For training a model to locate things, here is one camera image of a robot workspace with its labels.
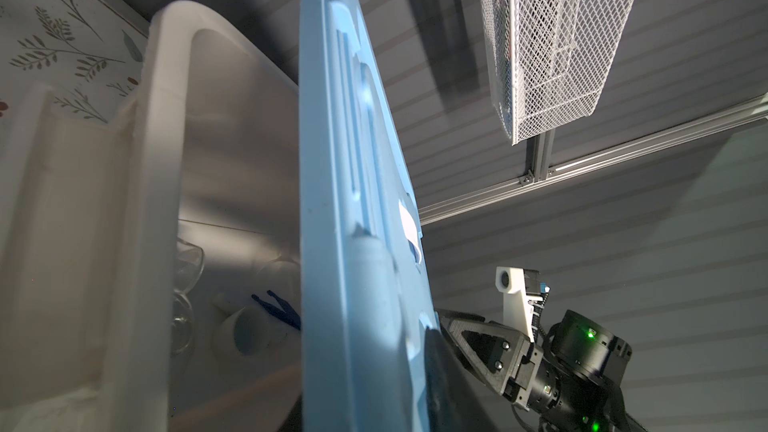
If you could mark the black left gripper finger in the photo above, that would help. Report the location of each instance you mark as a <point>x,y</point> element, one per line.
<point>451,403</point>

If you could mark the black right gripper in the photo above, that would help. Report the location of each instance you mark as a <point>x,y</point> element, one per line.
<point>575,384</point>

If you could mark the blue plastic box lid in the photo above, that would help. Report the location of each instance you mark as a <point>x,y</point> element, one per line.
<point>366,301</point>

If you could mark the blue tweezers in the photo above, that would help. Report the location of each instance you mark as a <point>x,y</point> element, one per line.
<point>280,309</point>

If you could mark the clear glass flask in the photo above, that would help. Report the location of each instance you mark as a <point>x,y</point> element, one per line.
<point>190,262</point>

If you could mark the white plastic storage box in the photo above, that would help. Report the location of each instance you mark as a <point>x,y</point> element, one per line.
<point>206,149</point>

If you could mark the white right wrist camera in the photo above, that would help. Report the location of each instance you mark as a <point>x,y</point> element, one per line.
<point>523,299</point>

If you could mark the white wire mesh basket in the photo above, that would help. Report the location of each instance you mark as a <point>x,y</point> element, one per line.
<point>548,60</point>

